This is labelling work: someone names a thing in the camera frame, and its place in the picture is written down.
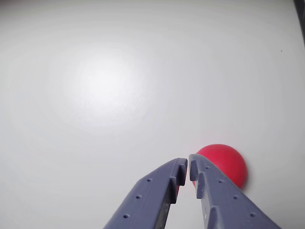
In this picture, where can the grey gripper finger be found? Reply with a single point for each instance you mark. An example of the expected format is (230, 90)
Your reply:
(147, 198)
(224, 205)

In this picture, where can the red ball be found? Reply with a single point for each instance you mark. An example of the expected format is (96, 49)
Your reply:
(226, 162)

